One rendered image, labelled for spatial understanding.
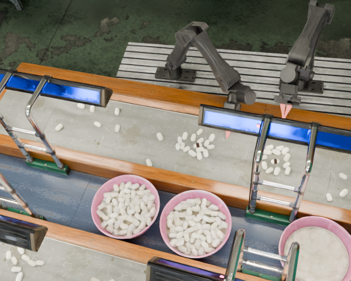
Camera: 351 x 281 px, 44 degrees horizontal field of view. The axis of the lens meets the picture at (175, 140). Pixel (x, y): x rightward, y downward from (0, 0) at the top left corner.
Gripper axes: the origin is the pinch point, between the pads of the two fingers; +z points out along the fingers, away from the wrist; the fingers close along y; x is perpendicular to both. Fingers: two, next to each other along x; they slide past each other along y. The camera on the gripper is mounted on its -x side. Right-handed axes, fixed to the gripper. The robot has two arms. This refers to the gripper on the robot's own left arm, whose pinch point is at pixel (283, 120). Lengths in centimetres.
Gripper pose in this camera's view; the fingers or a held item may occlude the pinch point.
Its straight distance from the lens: 177.0
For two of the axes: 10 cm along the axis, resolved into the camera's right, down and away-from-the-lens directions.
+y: 9.5, 1.9, -2.4
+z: -1.5, 9.7, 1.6
